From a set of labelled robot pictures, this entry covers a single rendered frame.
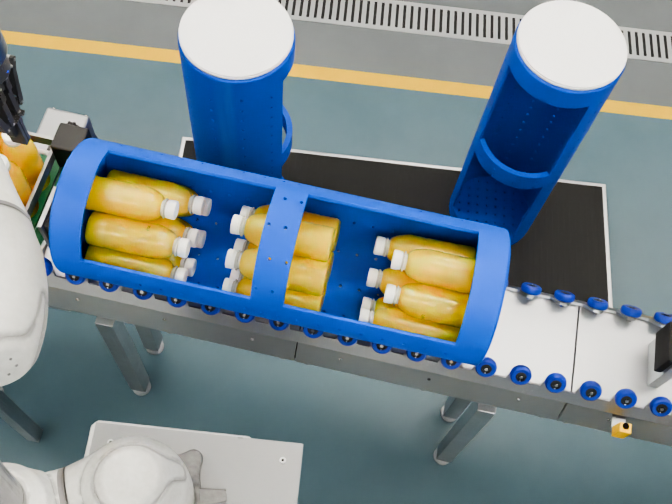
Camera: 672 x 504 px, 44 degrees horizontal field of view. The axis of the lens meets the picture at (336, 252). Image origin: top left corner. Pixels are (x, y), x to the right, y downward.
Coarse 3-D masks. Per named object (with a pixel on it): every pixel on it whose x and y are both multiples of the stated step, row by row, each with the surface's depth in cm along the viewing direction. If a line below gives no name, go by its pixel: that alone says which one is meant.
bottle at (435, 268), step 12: (420, 252) 163; (432, 252) 163; (408, 264) 163; (420, 264) 162; (432, 264) 162; (444, 264) 162; (456, 264) 162; (468, 264) 162; (408, 276) 165; (420, 276) 163; (432, 276) 162; (444, 276) 162; (456, 276) 162; (468, 276) 162; (444, 288) 165; (456, 288) 163; (468, 288) 163
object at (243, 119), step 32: (192, 64) 199; (288, 64) 204; (192, 96) 211; (224, 96) 203; (256, 96) 204; (192, 128) 230; (224, 128) 215; (256, 128) 216; (288, 128) 241; (224, 160) 230; (256, 160) 230
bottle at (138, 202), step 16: (96, 176) 166; (96, 192) 164; (112, 192) 164; (128, 192) 164; (144, 192) 164; (96, 208) 166; (112, 208) 165; (128, 208) 164; (144, 208) 164; (160, 208) 165
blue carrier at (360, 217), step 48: (96, 144) 166; (240, 192) 181; (288, 192) 163; (336, 192) 168; (288, 240) 158; (480, 240) 161; (144, 288) 167; (192, 288) 163; (336, 288) 184; (480, 288) 156; (384, 336) 163; (480, 336) 158
